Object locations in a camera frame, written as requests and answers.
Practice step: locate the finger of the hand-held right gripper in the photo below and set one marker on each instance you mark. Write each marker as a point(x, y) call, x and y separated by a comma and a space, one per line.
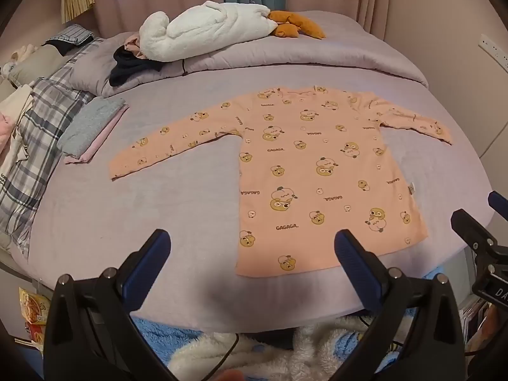
point(472, 230)
point(499, 203)

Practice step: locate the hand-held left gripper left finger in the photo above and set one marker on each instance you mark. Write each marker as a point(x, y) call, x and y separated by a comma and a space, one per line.
point(149, 262)

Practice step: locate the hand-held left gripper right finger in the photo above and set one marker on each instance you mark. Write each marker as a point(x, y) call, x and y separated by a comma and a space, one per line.
point(353, 262)

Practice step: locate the pink cartoon print shirt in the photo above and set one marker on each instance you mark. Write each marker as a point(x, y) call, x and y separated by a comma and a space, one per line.
point(317, 166)

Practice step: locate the stack of magazines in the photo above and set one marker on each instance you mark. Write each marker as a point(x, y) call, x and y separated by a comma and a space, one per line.
point(474, 317)

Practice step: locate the fluffy blue white robe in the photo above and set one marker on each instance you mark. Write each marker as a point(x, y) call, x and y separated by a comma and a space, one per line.
point(278, 357)

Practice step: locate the yellow snack packet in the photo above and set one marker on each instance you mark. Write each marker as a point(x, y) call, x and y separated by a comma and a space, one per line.
point(33, 305)

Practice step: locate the folded pink cloth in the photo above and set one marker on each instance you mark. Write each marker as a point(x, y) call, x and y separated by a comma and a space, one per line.
point(105, 139)

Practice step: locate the red snack packet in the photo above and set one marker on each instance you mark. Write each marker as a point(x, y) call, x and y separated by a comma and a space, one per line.
point(35, 331)

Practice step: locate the folded grey cloth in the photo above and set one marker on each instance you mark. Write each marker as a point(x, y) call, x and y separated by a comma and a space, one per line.
point(91, 125)

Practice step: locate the white power strip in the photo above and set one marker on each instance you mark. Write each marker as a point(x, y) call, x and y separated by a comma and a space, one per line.
point(494, 51)

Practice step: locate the grey plaid blanket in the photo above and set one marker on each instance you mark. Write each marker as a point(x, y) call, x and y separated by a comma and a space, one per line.
point(43, 135)

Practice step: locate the white printed cloth bag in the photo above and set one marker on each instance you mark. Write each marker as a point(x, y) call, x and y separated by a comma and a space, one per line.
point(16, 127)

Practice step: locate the dark navy garment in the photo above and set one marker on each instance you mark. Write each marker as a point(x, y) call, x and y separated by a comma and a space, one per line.
point(129, 69)

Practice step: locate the crumpled pink garment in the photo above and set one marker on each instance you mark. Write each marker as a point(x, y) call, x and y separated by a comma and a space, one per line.
point(133, 45)

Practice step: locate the beige pillow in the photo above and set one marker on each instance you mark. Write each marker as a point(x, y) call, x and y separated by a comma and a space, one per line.
point(37, 63)

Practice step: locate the lilac duvet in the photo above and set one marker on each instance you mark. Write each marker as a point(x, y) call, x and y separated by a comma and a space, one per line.
point(258, 51)

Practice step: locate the folded dark plaid cloth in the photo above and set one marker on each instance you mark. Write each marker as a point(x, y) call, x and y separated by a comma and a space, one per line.
point(69, 37)

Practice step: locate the white plush goose toy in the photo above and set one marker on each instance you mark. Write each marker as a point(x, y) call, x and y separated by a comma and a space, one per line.
point(198, 27)

